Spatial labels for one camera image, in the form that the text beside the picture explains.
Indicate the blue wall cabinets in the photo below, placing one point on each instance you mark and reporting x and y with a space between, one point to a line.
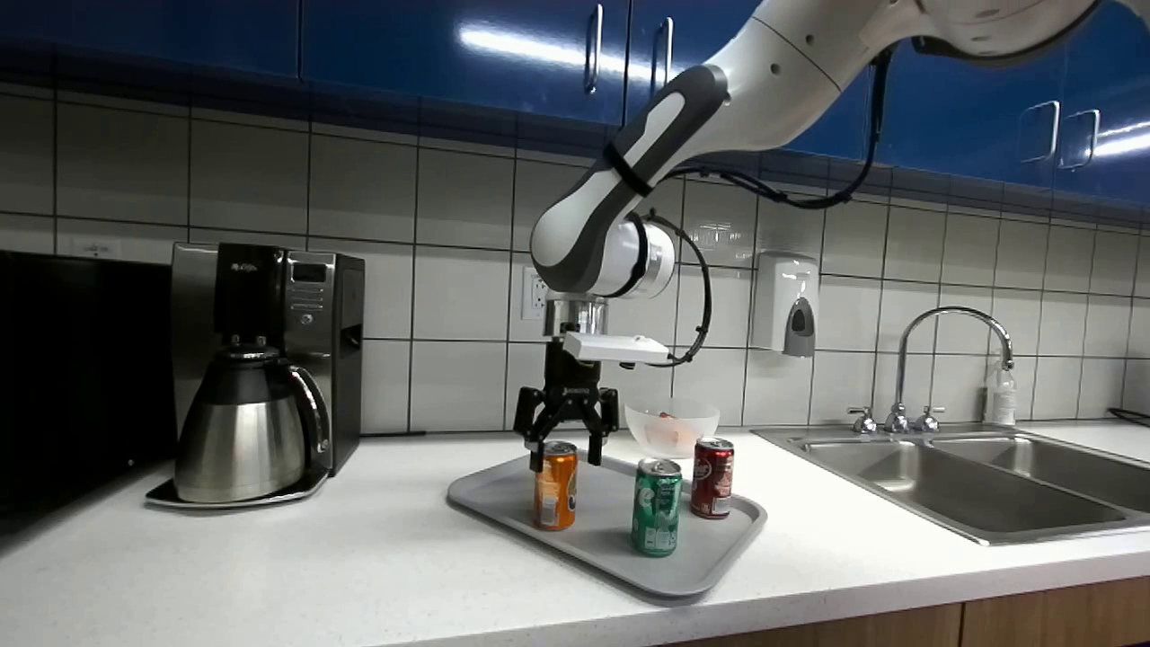
360 39

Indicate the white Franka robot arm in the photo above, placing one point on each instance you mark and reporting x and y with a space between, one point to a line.
768 73

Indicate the orange soda can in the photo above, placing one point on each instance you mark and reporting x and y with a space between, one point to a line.
555 491

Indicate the stainless steel double sink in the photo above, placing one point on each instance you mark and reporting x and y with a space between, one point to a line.
972 486

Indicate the black microwave oven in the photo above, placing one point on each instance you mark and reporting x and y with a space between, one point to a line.
76 382

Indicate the red soda can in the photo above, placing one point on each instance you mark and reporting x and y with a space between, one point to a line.
712 480

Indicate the wooden base cabinet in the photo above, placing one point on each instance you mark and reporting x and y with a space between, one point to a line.
1017 617

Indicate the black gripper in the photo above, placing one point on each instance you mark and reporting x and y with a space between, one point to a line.
572 389

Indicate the white wall soap dispenser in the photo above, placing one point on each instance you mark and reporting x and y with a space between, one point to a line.
785 308

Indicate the clear plastic bowl with fruit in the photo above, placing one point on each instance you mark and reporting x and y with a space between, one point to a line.
678 430

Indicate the clear soap bottle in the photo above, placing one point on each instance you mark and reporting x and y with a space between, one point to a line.
1000 400

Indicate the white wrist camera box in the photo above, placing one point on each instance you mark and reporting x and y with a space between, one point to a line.
617 350

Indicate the green soda can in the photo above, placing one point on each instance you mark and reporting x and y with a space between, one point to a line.
658 508

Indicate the grey plastic tray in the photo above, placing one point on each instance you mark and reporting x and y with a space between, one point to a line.
597 534

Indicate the steel coffee carafe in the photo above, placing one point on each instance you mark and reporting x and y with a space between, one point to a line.
246 435

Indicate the chrome gooseneck faucet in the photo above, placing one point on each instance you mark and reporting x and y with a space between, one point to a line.
948 312

